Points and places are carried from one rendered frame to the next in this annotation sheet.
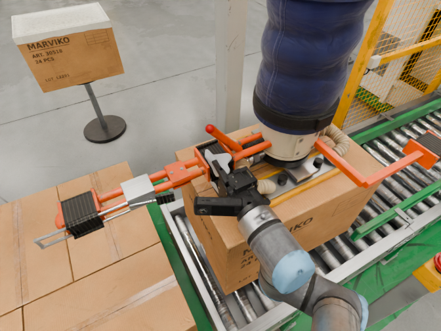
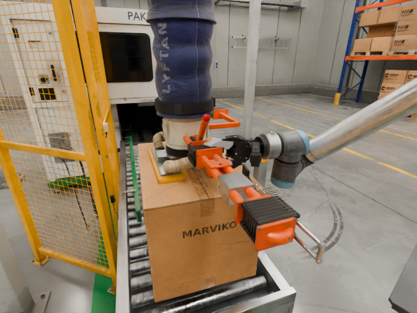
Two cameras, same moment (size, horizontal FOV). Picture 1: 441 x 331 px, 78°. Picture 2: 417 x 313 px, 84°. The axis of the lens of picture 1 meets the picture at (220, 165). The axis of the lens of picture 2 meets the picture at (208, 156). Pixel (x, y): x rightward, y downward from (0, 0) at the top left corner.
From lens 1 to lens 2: 84 cm
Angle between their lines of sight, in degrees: 67
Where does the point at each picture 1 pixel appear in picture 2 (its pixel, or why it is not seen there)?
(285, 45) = (200, 51)
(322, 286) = not seen: hidden behind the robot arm
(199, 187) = (202, 196)
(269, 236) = (285, 133)
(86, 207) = (267, 203)
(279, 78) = (198, 76)
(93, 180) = not seen: outside the picture
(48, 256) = not seen: outside the picture
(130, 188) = (237, 182)
